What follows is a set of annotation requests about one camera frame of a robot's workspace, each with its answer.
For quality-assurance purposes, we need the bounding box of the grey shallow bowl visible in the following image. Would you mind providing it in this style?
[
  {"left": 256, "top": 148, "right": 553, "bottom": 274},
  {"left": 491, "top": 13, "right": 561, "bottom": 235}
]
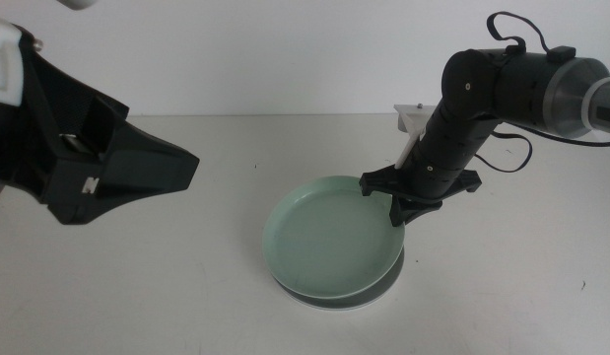
[{"left": 272, "top": 246, "right": 406, "bottom": 308}]

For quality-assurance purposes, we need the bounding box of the pale green shallow bowl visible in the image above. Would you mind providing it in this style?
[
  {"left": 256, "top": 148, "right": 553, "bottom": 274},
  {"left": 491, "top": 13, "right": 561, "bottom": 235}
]
[{"left": 261, "top": 175, "right": 407, "bottom": 300}]

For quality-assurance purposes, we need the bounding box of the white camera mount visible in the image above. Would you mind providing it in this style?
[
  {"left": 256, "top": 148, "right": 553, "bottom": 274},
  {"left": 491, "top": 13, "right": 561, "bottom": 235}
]
[
  {"left": 0, "top": 16, "right": 25, "bottom": 107},
  {"left": 393, "top": 102, "right": 440, "bottom": 171}
]

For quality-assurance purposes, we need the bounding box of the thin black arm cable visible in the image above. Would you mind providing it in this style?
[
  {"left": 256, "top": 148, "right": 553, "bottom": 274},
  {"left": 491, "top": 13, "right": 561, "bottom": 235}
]
[
  {"left": 485, "top": 10, "right": 577, "bottom": 64},
  {"left": 473, "top": 121, "right": 610, "bottom": 175}
]

